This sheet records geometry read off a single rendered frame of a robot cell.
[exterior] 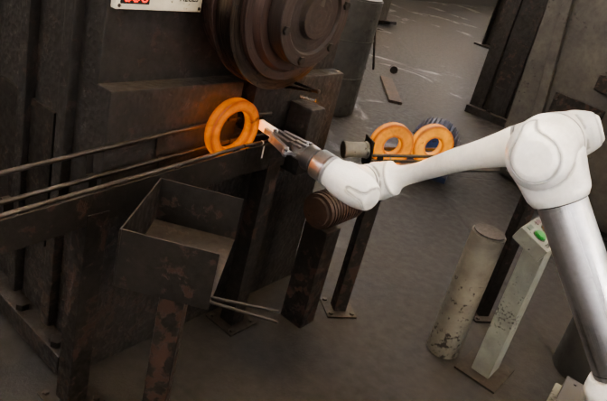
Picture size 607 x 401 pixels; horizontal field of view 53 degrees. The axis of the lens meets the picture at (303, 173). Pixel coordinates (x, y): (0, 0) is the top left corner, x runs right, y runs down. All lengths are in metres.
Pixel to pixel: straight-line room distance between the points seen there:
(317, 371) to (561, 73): 2.72
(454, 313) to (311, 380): 0.58
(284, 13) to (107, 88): 0.47
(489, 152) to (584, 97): 2.67
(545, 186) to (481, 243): 0.93
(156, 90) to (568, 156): 0.98
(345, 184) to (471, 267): 0.72
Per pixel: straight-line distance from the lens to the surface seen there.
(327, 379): 2.13
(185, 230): 1.51
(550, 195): 1.29
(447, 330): 2.35
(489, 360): 2.38
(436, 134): 2.18
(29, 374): 2.00
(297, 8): 1.63
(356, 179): 1.65
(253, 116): 1.80
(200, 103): 1.74
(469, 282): 2.24
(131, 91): 1.58
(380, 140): 2.10
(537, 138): 1.24
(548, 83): 4.24
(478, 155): 1.52
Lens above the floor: 1.37
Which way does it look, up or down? 23 degrees down
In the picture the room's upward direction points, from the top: 15 degrees clockwise
